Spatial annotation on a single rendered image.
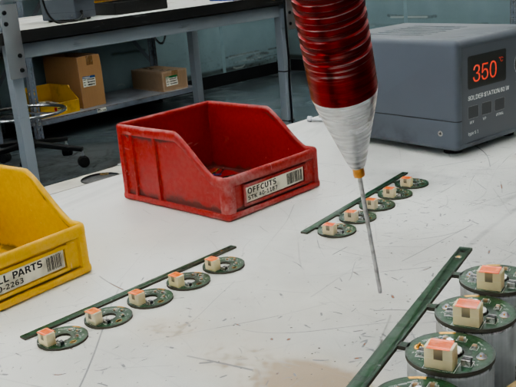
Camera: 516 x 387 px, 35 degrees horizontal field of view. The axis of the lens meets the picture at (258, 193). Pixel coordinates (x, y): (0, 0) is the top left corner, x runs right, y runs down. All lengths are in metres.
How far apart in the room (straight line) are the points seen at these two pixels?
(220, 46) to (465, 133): 5.46
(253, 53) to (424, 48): 5.67
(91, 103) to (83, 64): 0.23
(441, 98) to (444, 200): 0.13
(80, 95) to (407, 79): 4.26
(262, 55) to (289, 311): 6.02
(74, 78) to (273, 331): 4.55
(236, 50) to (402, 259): 5.76
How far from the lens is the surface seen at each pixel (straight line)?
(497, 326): 0.26
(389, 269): 0.46
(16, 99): 2.80
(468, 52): 0.68
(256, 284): 0.45
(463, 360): 0.23
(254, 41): 6.35
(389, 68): 0.71
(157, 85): 5.24
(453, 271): 0.29
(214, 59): 6.07
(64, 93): 4.96
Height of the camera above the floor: 0.92
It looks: 16 degrees down
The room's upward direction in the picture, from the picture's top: 5 degrees counter-clockwise
